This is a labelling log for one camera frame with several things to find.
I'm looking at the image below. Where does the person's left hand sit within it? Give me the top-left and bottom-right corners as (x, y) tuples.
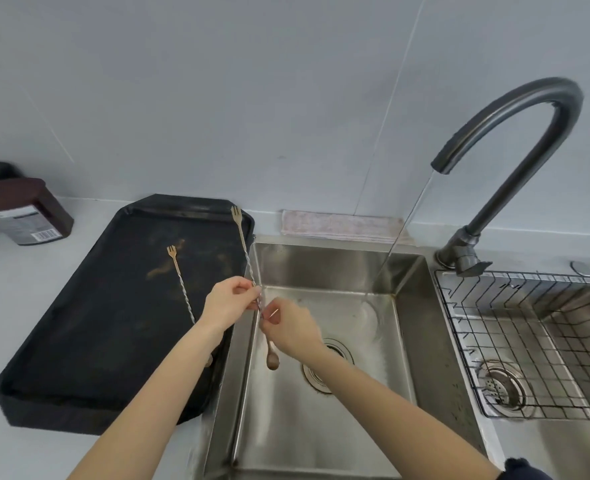
(198, 276), (264, 341)

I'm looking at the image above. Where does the person's right hand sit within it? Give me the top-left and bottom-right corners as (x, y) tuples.
(260, 297), (326, 361)

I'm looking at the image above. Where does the twisted bar spoon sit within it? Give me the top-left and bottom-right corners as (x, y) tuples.
(165, 244), (215, 369)
(230, 205), (281, 372)

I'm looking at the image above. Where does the black wire drying basket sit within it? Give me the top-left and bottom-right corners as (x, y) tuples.
(434, 268), (590, 421)

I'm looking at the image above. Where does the dark grey gooseneck faucet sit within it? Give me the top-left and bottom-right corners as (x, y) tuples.
(430, 77), (585, 279)

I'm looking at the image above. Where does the person's right forearm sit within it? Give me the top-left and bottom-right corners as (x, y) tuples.
(300, 339), (506, 480)

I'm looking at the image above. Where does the person's left forearm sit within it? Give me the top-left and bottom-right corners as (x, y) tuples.
(67, 322), (226, 480)

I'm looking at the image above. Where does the round steel drain strainer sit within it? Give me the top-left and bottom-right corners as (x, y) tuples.
(474, 359), (528, 408)
(302, 337), (356, 395)

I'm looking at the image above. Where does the stainless steel double sink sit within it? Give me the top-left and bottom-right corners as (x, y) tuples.
(194, 236), (590, 480)

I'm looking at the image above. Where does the pale pink folded cloth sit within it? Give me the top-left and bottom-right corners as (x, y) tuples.
(280, 209), (418, 245)

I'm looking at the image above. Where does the black plastic tray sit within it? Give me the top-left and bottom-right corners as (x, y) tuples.
(0, 193), (256, 437)

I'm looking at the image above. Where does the brown bottle with label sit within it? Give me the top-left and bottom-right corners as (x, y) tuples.
(0, 177), (75, 247)

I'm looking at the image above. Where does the dark navy right sleeve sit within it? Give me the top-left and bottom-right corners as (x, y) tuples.
(494, 457), (556, 480)

